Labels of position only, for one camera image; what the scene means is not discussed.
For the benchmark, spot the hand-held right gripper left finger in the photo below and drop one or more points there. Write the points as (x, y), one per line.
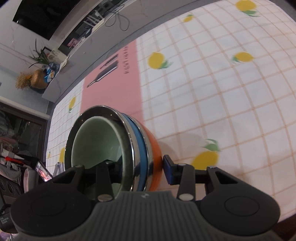
(103, 176)

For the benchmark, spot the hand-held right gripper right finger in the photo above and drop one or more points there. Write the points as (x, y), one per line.
(170, 170)

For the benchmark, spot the orange steel bowl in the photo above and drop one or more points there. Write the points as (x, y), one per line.
(153, 150)

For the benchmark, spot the green ceramic bowl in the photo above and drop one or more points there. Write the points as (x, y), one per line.
(94, 139)

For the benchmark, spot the blue steel bowl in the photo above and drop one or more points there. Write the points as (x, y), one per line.
(140, 143)

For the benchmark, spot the smartphone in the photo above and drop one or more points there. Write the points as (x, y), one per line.
(43, 172)

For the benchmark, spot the lemon-print checked tablecloth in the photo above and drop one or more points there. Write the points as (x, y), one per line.
(208, 92)

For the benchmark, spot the dark glass cabinet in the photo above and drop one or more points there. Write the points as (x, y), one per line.
(23, 129)

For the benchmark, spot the white marble tv console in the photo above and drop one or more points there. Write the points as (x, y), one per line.
(60, 85)

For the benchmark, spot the blue snack bag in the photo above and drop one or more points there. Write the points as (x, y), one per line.
(50, 73)

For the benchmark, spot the gold vase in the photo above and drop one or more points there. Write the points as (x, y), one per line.
(39, 79)

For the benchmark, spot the open booklet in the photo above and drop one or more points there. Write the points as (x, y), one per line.
(64, 63)

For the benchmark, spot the dried grass bunch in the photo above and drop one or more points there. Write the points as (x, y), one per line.
(23, 80)

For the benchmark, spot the white paper bag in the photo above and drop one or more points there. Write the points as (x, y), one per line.
(54, 55)

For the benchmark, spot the green leafy houseplant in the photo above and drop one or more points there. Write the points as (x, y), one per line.
(39, 56)

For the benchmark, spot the white router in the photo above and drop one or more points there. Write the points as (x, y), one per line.
(94, 23)

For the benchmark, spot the black flat-screen television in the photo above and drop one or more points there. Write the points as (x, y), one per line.
(46, 16)

